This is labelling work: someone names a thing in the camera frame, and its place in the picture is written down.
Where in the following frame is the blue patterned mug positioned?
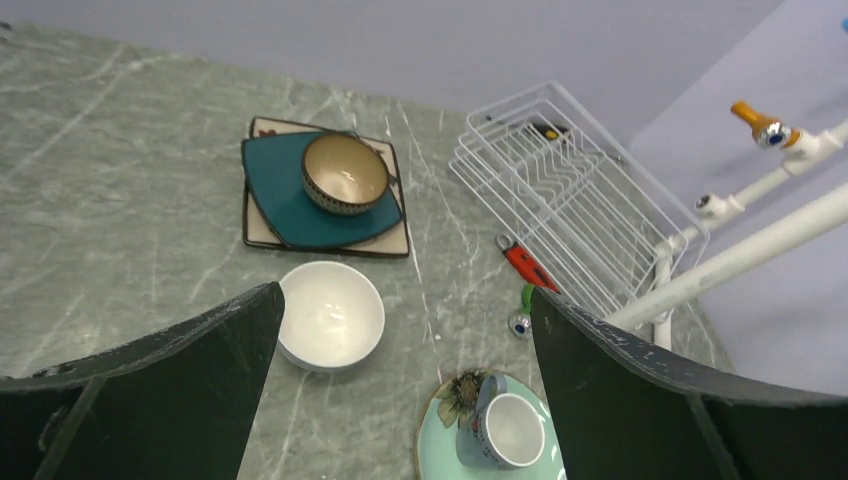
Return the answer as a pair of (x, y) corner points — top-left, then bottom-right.
(456, 373), (546, 471)

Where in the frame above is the cream square plate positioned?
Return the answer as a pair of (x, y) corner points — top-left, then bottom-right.
(242, 116), (410, 258)

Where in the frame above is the white ceramic bowl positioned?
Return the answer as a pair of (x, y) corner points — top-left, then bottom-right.
(277, 261), (385, 373)

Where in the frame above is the beige patterned bowl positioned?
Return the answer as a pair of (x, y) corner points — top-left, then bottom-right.
(301, 131), (390, 216)

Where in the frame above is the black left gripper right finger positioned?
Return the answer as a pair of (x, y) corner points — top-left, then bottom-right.
(531, 288), (847, 479)

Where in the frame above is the red handled wrench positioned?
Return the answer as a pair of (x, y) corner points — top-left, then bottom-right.
(495, 234), (560, 293)

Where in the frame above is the green faucet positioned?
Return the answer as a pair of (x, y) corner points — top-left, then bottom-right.
(508, 283), (535, 338)

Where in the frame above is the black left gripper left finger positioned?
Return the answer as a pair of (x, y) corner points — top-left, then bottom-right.
(1, 282), (285, 479)

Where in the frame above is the white wire dish rack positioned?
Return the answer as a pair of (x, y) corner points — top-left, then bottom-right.
(450, 81), (710, 317)

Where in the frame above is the white pvc pipe frame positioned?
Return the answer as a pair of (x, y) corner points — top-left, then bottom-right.
(606, 121), (847, 330)

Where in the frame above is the yellow black tool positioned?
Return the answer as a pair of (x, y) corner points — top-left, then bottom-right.
(530, 123), (571, 141)

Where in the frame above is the mint green flower plate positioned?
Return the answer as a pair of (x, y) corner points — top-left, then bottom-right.
(415, 374), (566, 479)

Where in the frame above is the orange faucet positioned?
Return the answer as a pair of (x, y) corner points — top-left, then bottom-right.
(730, 101), (801, 149)

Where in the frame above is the teal square plate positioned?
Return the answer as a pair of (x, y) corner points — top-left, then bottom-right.
(241, 131), (402, 250)

